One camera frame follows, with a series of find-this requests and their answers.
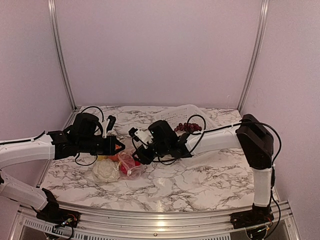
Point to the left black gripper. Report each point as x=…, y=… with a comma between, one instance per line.
x=110, y=150

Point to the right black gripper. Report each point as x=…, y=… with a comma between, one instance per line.
x=144, y=158

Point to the fake red pepper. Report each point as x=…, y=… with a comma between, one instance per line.
x=127, y=167

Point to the clear zip top bag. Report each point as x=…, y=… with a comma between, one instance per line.
x=125, y=156

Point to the fake purple grapes bunch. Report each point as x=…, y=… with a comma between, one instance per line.
x=188, y=127

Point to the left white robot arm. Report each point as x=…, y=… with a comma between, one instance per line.
x=54, y=145

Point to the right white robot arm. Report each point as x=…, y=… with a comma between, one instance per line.
x=250, y=135

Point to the fake orange tomato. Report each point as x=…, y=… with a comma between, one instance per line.
x=114, y=158

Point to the fake white cauliflower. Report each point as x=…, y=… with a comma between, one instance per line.
x=106, y=171

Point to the white plastic basket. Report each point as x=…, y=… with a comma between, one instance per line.
x=180, y=114

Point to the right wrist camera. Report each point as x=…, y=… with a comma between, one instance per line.
x=140, y=136

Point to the front aluminium frame rail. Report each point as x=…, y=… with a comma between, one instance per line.
x=109, y=224

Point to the left aluminium frame post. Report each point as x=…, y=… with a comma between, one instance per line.
x=59, y=51

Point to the aluminium frame post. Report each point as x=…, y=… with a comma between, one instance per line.
x=257, y=46
x=59, y=51

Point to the right aluminium frame post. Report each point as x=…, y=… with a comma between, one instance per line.
x=257, y=46

